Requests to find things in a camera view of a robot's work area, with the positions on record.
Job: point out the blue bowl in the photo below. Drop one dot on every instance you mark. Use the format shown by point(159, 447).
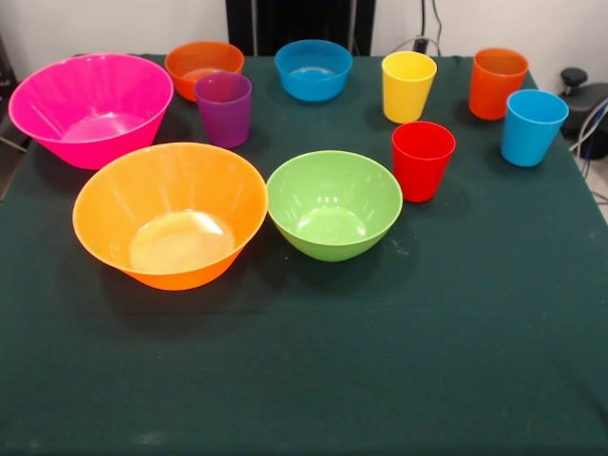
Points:
point(309, 88)

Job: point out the green bowl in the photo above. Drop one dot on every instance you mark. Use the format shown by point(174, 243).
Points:
point(332, 199)

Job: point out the red cup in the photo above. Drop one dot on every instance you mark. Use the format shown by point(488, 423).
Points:
point(418, 176)

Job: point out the dark green table cloth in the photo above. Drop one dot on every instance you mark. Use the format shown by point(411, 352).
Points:
point(332, 356)

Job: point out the purple cup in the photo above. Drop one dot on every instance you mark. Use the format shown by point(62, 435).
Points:
point(223, 119)

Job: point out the yellow cup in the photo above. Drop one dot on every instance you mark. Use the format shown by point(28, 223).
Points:
point(406, 100)

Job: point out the large orange bowl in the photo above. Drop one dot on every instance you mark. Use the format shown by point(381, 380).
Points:
point(142, 190)

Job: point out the small dark orange bowl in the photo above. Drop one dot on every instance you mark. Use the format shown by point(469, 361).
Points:
point(184, 81)

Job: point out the black power plug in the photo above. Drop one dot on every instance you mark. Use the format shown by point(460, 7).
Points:
point(421, 45)

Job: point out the orange cup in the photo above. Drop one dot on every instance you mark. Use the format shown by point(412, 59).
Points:
point(489, 95)

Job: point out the blue cup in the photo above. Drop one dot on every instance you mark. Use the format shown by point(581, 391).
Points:
point(527, 138)

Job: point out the large pink bowl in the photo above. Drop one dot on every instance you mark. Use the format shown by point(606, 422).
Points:
point(57, 95)

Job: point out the grey metal leg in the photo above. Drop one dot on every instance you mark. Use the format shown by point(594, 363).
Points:
point(12, 142)

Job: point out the black round knob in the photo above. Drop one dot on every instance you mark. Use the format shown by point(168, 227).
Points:
point(574, 76)

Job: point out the black round base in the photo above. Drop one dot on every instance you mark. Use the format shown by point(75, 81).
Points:
point(596, 95)

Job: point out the black equipment box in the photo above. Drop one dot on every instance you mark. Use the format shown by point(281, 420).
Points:
point(5, 71)

